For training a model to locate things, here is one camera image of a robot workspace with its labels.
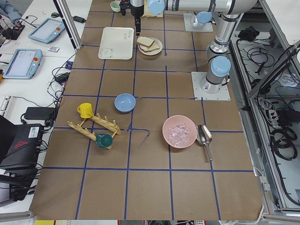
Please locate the dark green mug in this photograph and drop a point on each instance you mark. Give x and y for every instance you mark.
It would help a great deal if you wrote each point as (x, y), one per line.
(103, 140)

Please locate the yellow mug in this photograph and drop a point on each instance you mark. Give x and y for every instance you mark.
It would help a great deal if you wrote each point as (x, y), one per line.
(85, 110)

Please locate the black power adapter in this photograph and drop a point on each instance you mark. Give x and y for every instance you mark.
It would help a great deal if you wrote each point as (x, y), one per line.
(79, 19)

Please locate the black laptop charger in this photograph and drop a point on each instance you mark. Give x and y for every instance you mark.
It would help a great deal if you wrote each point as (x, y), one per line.
(39, 113)

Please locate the wooden cutting board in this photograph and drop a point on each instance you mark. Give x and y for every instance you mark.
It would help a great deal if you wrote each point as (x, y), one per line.
(147, 13)

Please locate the green bowl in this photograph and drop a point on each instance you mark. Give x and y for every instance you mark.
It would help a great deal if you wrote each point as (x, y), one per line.
(115, 6)

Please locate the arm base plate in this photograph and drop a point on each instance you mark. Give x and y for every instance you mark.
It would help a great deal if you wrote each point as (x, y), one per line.
(198, 22)
(203, 90)

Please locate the far teach pendant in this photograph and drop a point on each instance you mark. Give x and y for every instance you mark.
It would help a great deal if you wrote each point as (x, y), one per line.
(47, 31)

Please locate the aluminium frame post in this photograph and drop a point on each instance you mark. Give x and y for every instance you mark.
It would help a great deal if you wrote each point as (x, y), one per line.
(67, 19)

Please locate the metal scoop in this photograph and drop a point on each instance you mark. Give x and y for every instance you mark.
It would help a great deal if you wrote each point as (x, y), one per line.
(204, 138)

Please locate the cream bear tray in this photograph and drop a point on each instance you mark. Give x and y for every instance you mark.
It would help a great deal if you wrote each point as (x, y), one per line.
(116, 43)

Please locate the round cream plate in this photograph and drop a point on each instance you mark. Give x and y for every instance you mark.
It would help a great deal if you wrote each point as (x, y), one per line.
(154, 52)

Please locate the blue bowl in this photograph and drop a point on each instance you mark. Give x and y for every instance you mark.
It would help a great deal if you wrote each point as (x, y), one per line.
(125, 102)

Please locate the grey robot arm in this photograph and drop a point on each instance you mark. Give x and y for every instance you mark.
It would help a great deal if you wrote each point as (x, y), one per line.
(218, 65)
(157, 7)

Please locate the pink bowl with ice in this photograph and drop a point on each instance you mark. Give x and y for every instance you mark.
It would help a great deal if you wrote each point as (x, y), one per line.
(179, 131)

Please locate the near teach pendant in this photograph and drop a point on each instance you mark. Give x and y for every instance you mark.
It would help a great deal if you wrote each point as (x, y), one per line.
(23, 64)

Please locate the teach pendant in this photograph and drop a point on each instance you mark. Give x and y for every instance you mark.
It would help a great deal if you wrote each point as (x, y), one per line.
(47, 31)
(23, 64)

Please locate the bread slice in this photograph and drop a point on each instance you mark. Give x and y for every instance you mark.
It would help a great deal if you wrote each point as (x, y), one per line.
(145, 41)
(155, 46)

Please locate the wooden mug rack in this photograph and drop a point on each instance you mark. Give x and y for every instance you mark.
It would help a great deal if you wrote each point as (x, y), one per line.
(104, 123)

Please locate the black controller box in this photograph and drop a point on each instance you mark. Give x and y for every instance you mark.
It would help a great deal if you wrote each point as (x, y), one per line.
(19, 145)

